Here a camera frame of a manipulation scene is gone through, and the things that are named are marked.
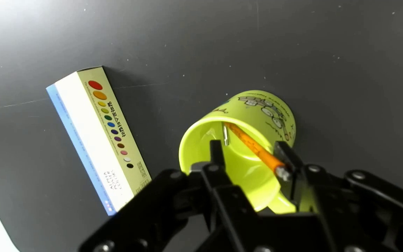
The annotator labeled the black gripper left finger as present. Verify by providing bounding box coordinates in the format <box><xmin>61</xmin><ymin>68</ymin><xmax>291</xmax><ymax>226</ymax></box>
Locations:
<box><xmin>79</xmin><ymin>140</ymin><xmax>254</xmax><ymax>252</ymax></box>

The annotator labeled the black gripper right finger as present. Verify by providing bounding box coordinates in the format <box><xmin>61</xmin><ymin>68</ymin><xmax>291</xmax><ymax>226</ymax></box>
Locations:
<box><xmin>273</xmin><ymin>141</ymin><xmax>403</xmax><ymax>252</ymax></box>

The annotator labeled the white and blue paint box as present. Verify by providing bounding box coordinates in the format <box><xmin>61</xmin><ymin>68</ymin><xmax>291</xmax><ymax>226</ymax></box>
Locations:
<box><xmin>47</xmin><ymin>67</ymin><xmax>151</xmax><ymax>215</ymax></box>

